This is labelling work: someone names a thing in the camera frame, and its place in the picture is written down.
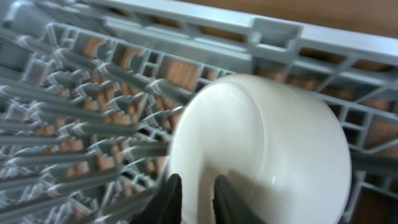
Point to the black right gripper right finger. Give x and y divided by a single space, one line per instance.
229 207

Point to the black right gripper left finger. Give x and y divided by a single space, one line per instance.
166 206

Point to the grey green bowl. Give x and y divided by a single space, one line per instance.
281 147

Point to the grey dishwasher rack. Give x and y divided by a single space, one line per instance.
91 92

